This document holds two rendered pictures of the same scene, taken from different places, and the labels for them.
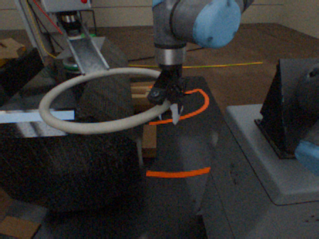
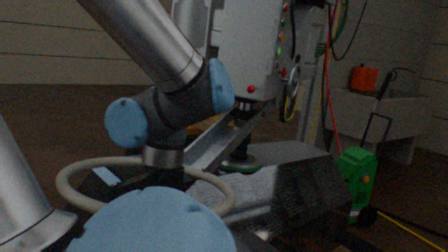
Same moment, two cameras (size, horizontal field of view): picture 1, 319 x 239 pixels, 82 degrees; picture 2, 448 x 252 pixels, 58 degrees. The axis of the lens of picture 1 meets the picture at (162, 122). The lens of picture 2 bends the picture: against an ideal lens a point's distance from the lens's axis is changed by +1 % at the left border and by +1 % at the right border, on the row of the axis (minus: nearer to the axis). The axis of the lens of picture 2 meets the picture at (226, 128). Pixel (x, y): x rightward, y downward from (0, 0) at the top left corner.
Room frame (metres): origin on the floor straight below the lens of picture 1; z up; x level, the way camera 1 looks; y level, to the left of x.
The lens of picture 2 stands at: (0.15, -0.77, 1.39)
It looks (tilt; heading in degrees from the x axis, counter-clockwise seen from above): 14 degrees down; 54
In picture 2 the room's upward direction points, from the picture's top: 7 degrees clockwise
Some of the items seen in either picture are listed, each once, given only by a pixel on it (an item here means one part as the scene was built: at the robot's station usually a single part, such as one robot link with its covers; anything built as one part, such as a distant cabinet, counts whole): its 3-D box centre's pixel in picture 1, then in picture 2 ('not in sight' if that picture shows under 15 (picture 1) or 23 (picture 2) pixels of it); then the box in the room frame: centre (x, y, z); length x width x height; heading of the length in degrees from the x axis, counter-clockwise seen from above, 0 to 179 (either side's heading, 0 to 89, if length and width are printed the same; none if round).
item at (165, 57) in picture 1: (169, 53); (163, 154); (0.53, -0.02, 1.10); 0.10 x 0.09 x 0.05; 62
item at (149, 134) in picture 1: (149, 140); not in sight; (1.21, 0.12, 0.07); 0.30 x 0.12 x 0.12; 1
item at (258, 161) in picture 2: (80, 59); (237, 157); (1.17, 0.52, 0.84); 0.21 x 0.21 x 0.01
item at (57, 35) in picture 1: (68, 23); (377, 129); (4.34, 1.98, 0.43); 1.30 x 0.62 x 0.86; 6
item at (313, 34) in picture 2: not in sight; (297, 43); (1.73, 0.86, 1.34); 0.19 x 0.19 x 0.20
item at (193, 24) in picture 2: not in sight; (227, 30); (1.53, 1.26, 1.36); 0.74 x 0.34 x 0.25; 117
